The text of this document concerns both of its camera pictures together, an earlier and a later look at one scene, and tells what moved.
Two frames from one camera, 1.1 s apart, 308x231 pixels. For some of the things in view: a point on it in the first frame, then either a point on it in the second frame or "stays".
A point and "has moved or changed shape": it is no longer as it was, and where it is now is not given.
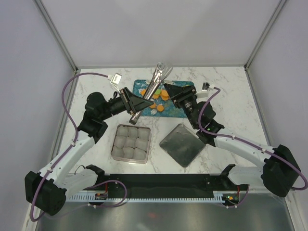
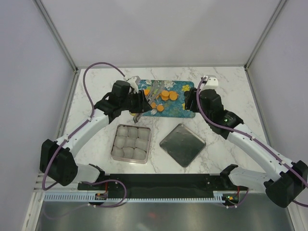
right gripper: (192, 94) to (192, 95)
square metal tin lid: (182, 144) stays
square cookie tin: (131, 144) stays
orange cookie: (160, 108) stays
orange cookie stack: (164, 95) stays
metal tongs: (161, 72) has moved or changed shape
